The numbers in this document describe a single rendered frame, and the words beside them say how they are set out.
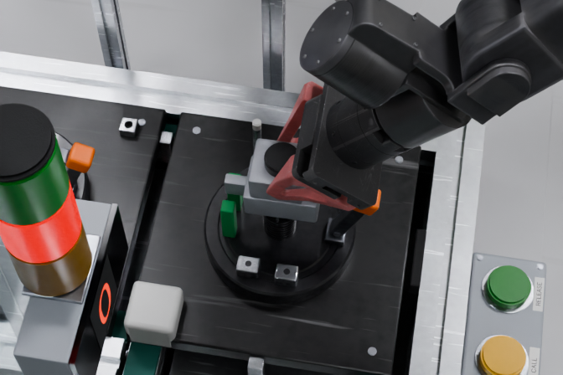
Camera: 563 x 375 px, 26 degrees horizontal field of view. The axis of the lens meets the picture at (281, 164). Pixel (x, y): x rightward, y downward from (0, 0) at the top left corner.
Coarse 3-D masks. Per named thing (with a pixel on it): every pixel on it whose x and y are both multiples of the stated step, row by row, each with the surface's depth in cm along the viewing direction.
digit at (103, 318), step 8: (104, 264) 83; (104, 272) 84; (104, 280) 84; (112, 280) 87; (104, 288) 84; (112, 288) 87; (96, 296) 82; (104, 296) 85; (112, 296) 87; (96, 304) 83; (104, 304) 85; (112, 304) 88; (96, 312) 83; (104, 312) 85; (96, 320) 83; (104, 320) 86; (96, 328) 84; (104, 328) 86; (96, 336) 84; (104, 336) 87
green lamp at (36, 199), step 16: (32, 176) 66; (48, 176) 68; (64, 176) 70; (0, 192) 67; (16, 192) 67; (32, 192) 68; (48, 192) 69; (64, 192) 71; (0, 208) 69; (16, 208) 69; (32, 208) 69; (48, 208) 70; (16, 224) 70
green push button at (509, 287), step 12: (492, 276) 112; (504, 276) 112; (516, 276) 112; (492, 288) 111; (504, 288) 111; (516, 288) 111; (528, 288) 111; (492, 300) 111; (504, 300) 110; (516, 300) 110
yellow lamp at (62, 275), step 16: (80, 240) 76; (64, 256) 75; (80, 256) 77; (32, 272) 76; (48, 272) 76; (64, 272) 77; (80, 272) 78; (32, 288) 79; (48, 288) 78; (64, 288) 78
